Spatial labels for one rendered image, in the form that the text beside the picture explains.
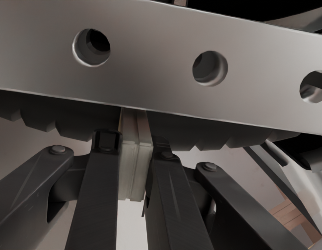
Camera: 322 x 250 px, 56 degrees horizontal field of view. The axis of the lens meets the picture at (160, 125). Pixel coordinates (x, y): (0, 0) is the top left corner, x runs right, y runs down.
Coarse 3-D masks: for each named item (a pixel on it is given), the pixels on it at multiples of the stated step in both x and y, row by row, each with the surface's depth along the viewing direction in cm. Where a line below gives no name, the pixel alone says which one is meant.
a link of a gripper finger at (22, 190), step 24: (24, 168) 10; (48, 168) 10; (0, 192) 9; (24, 192) 9; (48, 192) 10; (0, 216) 8; (24, 216) 9; (48, 216) 11; (0, 240) 8; (24, 240) 9
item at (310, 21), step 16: (160, 0) 21; (176, 0) 20; (256, 0) 37; (272, 0) 31; (288, 0) 27; (304, 0) 24; (320, 0) 22; (240, 16) 28; (256, 16) 24; (272, 16) 21; (288, 16) 20; (304, 16) 20; (320, 16) 20; (96, 32) 18
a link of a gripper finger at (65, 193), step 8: (80, 160) 12; (72, 168) 12; (80, 168) 12; (64, 176) 12; (72, 176) 12; (80, 176) 12; (56, 184) 12; (64, 184) 12; (72, 184) 12; (80, 184) 12; (56, 192) 12; (64, 192) 12; (72, 192) 12; (48, 200) 12; (56, 200) 12; (64, 200) 12
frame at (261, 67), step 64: (0, 0) 10; (64, 0) 10; (128, 0) 10; (0, 64) 11; (64, 64) 11; (128, 64) 11; (192, 64) 11; (256, 64) 12; (320, 64) 12; (320, 128) 13
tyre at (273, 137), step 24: (96, 48) 19; (0, 96) 19; (24, 96) 19; (24, 120) 20; (48, 120) 20; (72, 120) 20; (96, 120) 20; (168, 120) 21; (192, 120) 21; (192, 144) 22; (216, 144) 22; (240, 144) 22
